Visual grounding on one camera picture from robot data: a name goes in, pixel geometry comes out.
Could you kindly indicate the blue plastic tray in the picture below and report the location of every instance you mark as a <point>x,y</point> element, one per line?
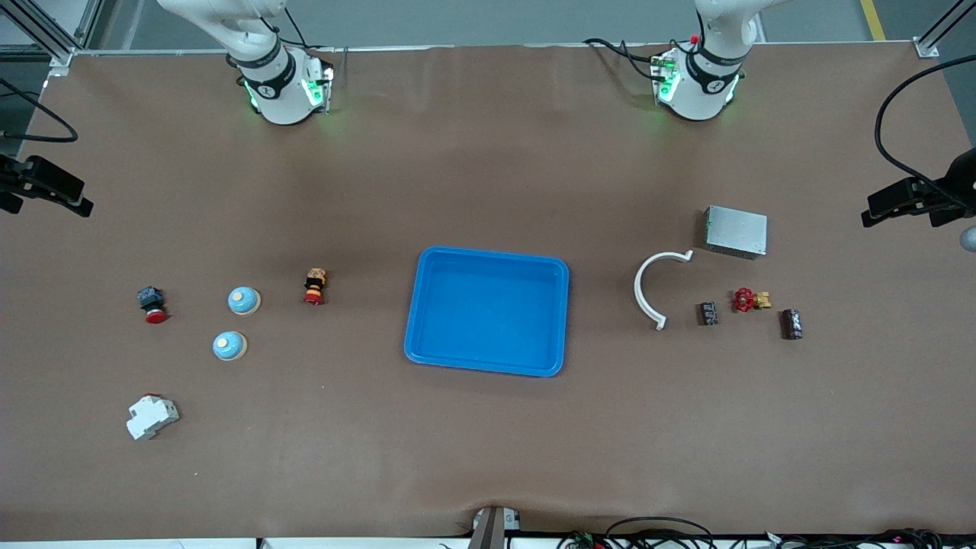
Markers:
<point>496,313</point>

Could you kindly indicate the white circuit breaker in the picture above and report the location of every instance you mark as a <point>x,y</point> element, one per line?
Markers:
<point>151,417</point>

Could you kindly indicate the aluminium frame post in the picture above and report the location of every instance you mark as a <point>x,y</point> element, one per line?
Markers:
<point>59,55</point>
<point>926,48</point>

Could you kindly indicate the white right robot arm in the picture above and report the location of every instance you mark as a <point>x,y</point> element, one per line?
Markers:
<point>278,91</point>

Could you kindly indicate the brown camera stand post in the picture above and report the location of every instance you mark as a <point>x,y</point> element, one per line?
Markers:
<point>488,530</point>

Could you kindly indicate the red yellow emergency stop button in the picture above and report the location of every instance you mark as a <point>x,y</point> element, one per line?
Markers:
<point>314,286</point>

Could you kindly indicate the small white mount box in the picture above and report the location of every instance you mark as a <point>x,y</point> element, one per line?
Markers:
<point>512,520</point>

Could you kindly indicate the grey metal box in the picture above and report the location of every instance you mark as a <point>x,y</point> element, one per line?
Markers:
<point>736,231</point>

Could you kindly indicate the brown table mat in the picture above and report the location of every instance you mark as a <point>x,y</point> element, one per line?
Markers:
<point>488,457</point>

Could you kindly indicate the black terminal block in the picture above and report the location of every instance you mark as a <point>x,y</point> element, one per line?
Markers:
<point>791,324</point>

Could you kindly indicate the blue dome service bell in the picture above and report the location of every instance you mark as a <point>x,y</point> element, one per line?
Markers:
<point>244,301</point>
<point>229,346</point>

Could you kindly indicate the red button dark blue body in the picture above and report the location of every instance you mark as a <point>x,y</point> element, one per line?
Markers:
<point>152,303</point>

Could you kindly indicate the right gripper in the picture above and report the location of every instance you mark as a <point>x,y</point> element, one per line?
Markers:
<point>15,181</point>

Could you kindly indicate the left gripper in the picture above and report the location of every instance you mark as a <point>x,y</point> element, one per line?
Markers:
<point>939,197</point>

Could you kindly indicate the white curved pipe clamp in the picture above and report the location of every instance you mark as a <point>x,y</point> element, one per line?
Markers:
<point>637,288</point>

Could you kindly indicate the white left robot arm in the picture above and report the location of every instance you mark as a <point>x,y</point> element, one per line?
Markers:
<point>701,91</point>

